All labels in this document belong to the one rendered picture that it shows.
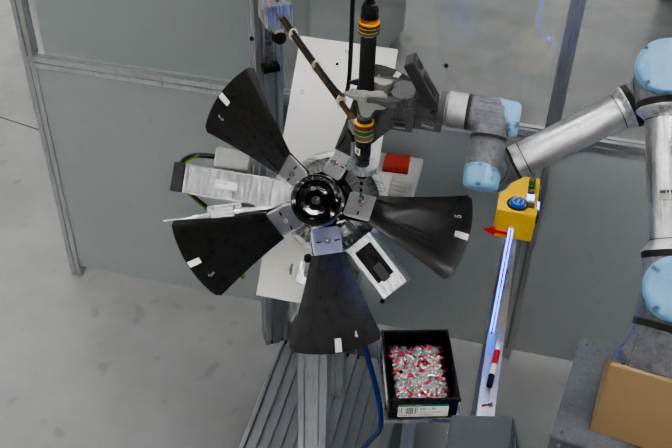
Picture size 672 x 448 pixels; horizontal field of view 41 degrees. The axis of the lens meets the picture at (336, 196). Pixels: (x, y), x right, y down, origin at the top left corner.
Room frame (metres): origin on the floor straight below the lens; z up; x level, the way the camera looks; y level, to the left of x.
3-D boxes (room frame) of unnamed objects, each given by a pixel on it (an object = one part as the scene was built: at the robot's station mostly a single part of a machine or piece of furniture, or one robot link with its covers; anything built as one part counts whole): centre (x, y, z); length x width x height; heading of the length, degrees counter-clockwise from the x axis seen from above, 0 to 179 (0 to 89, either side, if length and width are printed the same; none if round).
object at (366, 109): (1.58, -0.06, 1.48); 0.09 x 0.03 x 0.06; 87
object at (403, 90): (1.58, -0.17, 1.48); 0.12 x 0.08 x 0.09; 77
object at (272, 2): (2.19, 0.18, 1.39); 0.10 x 0.07 x 0.08; 22
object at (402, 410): (1.40, -0.21, 0.85); 0.22 x 0.17 x 0.07; 3
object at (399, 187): (2.09, -0.15, 0.87); 0.15 x 0.09 x 0.02; 73
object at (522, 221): (1.82, -0.47, 1.02); 0.16 x 0.10 x 0.11; 167
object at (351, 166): (1.62, -0.05, 1.35); 0.09 x 0.07 x 0.10; 22
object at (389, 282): (1.63, -0.11, 0.98); 0.20 x 0.16 x 0.20; 167
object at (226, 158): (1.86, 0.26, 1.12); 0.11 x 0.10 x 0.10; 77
